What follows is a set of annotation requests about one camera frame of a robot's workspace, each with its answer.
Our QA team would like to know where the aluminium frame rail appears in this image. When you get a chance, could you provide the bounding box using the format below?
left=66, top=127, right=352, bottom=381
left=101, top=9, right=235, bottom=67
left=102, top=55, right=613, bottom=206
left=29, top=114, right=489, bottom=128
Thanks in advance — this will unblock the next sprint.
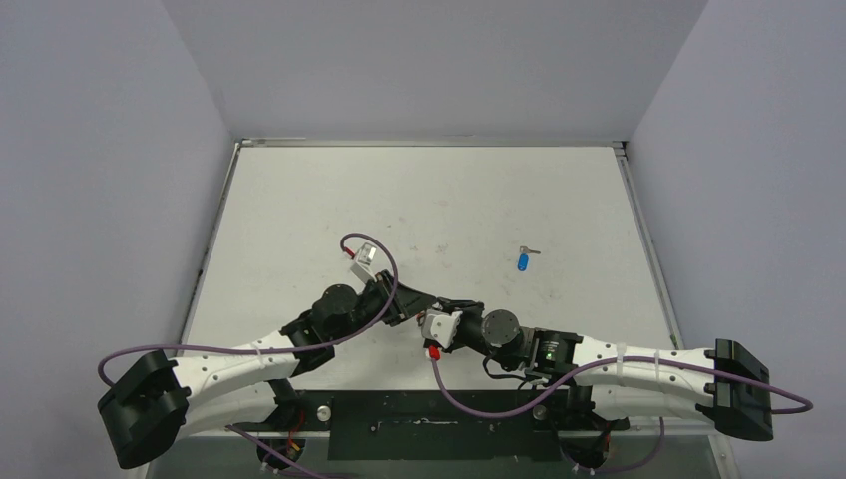
left=712, top=450, right=741, bottom=479

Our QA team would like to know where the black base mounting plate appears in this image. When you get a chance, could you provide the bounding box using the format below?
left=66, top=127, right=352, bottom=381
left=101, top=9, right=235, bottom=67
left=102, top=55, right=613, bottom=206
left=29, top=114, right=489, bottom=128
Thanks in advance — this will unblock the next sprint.
left=240, top=390, right=630, bottom=461

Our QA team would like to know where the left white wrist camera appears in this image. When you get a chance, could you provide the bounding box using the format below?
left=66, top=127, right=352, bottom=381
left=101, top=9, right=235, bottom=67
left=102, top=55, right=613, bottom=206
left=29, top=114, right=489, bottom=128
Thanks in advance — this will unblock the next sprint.
left=350, top=242, right=378, bottom=283

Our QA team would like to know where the key with blue tag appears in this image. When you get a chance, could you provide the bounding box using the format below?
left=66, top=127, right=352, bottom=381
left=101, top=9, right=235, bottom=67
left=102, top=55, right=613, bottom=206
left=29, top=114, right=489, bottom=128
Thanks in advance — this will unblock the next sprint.
left=517, top=245, right=541, bottom=272

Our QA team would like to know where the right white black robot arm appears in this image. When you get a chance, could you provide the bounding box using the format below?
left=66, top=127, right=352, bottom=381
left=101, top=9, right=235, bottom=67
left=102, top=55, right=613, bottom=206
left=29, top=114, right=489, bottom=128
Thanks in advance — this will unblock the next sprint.
left=418, top=302, right=774, bottom=441

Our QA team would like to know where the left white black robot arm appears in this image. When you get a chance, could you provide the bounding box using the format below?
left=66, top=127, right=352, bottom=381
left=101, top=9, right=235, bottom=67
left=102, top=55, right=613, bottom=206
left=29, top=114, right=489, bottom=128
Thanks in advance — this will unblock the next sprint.
left=97, top=271, right=440, bottom=469

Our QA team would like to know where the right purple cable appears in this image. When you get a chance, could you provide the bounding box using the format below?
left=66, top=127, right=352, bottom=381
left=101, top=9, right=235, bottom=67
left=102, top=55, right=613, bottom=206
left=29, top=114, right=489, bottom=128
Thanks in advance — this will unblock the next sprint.
left=430, top=350, right=814, bottom=476

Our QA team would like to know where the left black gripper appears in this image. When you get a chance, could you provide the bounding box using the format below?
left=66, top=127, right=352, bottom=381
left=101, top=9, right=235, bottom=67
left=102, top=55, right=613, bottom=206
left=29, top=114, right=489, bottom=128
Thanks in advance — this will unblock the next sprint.
left=330, top=270, right=437, bottom=345

